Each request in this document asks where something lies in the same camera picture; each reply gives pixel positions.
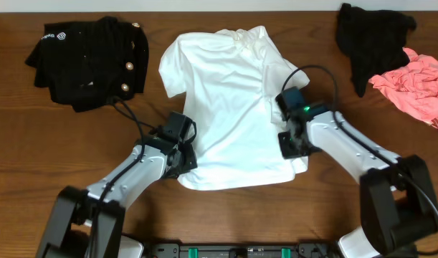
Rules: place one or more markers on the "pink crumpled garment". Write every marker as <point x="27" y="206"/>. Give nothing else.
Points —
<point x="413" y="88"/>

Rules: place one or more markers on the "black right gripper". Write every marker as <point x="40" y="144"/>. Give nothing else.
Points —
<point x="287" y="153"/>

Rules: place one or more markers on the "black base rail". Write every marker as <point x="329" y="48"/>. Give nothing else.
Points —
<point x="301" y="250"/>

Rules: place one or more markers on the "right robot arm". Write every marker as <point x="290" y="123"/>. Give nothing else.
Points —
<point x="398" y="204"/>

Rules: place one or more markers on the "black jacket with gold buttons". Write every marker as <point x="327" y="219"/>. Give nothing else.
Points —
<point x="85" y="63"/>

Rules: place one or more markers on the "white t-shirt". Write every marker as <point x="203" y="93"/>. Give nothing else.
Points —
<point x="230" y="80"/>

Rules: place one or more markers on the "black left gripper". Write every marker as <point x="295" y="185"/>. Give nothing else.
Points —
<point x="191" y="163"/>

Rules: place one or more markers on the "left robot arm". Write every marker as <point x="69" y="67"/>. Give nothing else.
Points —
<point x="89" y="222"/>

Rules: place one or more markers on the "black crumpled garment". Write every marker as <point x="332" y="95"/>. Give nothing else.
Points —
<point x="373" y="40"/>

